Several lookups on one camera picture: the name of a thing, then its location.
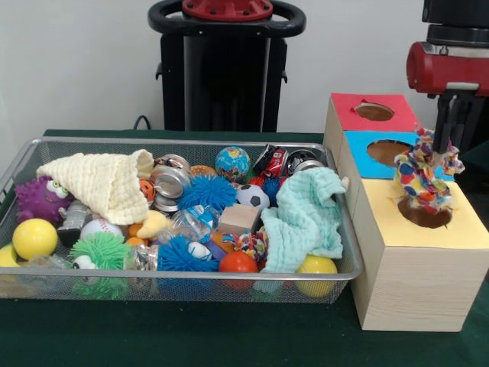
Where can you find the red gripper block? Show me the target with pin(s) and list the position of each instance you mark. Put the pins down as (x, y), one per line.
(451, 73)

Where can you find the multicolour confetti cloth toy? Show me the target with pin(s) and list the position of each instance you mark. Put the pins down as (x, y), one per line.
(424, 176)

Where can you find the wooden box with three holes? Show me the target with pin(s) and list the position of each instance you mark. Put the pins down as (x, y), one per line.
(416, 275)

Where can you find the shallow clear mesh bin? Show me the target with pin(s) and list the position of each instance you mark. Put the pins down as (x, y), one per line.
(229, 294)

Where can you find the mint green cloth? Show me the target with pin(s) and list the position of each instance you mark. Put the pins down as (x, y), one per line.
(306, 218)

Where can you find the yellow ball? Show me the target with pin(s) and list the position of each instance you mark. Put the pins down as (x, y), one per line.
(34, 238)
(315, 267)

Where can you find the small soccer ball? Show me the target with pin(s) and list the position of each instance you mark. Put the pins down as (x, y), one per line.
(253, 197)

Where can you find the globe print ball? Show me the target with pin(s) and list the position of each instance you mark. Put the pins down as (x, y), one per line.
(232, 164)

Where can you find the blue spiky rubber ball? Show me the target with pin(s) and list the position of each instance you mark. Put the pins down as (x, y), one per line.
(206, 193)

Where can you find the orange ball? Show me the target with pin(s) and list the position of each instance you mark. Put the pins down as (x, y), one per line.
(238, 262)

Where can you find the dark green table cloth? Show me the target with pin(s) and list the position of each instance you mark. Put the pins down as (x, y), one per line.
(191, 336)

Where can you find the cream knitted cloth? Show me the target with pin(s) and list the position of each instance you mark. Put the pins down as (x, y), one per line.
(99, 183)

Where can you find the green fuzzy toy with eyes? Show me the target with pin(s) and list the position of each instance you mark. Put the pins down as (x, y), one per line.
(107, 252)

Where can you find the purple spiky toy with eyes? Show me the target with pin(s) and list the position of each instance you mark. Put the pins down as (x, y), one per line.
(38, 200)

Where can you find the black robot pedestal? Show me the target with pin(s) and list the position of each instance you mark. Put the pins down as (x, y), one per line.
(225, 76)

